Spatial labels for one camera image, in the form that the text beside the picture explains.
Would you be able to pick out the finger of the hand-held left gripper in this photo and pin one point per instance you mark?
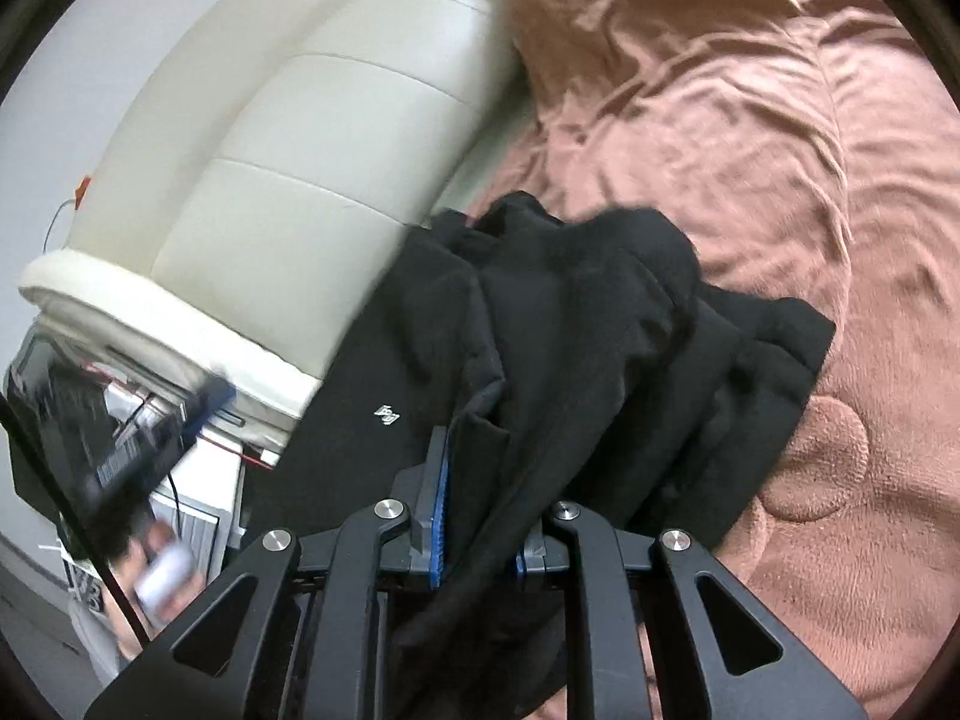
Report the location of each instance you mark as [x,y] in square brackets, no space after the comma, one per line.
[210,401]

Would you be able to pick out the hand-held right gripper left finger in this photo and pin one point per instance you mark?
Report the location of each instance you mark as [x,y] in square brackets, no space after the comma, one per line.
[439,510]

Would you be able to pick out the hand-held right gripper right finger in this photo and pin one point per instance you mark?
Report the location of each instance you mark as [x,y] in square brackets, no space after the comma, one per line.
[546,556]

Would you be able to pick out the black jacket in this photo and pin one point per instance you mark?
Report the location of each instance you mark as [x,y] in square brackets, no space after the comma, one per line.
[562,315]

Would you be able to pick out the person's left hand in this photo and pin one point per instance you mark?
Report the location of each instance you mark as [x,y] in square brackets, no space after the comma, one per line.
[161,577]

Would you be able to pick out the white nightstand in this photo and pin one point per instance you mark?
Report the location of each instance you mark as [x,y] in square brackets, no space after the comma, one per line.
[199,517]

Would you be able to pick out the person's grey clothing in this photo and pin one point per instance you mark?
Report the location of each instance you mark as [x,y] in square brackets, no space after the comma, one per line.
[94,637]

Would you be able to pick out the cream padded headboard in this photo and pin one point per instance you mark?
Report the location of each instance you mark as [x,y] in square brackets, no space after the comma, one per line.
[300,165]

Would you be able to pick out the pink fleece blanket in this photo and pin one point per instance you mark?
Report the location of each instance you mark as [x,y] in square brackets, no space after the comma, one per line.
[750,127]

